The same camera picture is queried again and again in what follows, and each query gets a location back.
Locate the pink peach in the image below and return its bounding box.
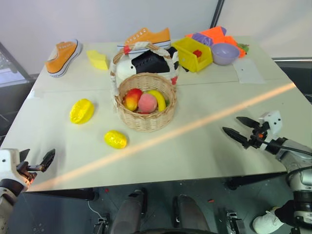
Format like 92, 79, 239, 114
137, 93, 158, 114

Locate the yellow sponge block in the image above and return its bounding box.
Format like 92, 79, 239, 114
86, 49, 109, 71

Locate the red yellow mango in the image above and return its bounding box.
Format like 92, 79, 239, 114
123, 88, 143, 112

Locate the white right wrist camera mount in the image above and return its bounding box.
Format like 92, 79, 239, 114
258, 110, 282, 135

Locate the black and white shoe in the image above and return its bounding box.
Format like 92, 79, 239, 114
115, 46, 180, 81

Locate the dark rounded robot leg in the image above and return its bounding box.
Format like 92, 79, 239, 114
113, 187, 148, 234
172, 194, 211, 234

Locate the yellow banana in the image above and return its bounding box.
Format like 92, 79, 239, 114
146, 89, 167, 113

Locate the black trouser leg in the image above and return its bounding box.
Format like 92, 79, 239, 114
274, 199, 296, 224

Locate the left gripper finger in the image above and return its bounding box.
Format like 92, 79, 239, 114
19, 149, 31, 163
39, 148, 56, 173

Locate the white paper sheet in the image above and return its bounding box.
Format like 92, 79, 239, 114
232, 58, 267, 85

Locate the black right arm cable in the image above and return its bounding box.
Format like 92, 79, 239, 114
261, 139, 312, 156

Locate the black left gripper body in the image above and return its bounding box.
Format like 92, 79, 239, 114
16, 160, 42, 180

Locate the white person's sneaker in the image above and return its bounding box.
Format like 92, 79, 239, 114
252, 206, 285, 234

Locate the purple toy block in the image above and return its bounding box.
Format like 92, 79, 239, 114
192, 32, 213, 46

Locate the purple plastic bowl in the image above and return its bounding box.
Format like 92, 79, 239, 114
211, 42, 240, 66

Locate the black vertical pole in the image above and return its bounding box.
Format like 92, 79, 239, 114
209, 0, 225, 29

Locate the wicker basket with handle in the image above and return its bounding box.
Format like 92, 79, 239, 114
109, 41, 180, 133

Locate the orange and purple toys pile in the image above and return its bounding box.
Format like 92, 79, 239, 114
185, 25, 228, 45

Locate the green and red toy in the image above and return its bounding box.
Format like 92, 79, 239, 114
237, 43, 250, 55

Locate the yellow plastic storage bin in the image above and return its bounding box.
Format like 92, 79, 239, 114
171, 37, 213, 74

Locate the metal shelf rack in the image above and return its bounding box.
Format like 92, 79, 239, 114
0, 41, 33, 82

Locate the white floor cable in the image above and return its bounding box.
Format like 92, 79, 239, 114
87, 200, 103, 220

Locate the yellow starfruit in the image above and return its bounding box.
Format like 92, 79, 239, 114
69, 98, 95, 125

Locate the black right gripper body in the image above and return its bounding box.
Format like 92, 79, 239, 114
247, 121, 272, 149

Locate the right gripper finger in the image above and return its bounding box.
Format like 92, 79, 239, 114
235, 116, 260, 128
222, 126, 250, 149

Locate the black table frame bar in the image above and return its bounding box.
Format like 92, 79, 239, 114
23, 187, 99, 201
226, 172, 289, 191

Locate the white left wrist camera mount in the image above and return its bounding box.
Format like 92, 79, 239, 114
0, 149, 29, 190

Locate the orange canvas sneaker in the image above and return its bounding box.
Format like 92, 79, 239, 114
117, 27, 172, 55
44, 39, 84, 79

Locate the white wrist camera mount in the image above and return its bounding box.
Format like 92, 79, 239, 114
258, 110, 282, 135
0, 149, 29, 190

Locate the yellow lemon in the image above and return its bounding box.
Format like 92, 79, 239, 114
104, 130, 128, 150

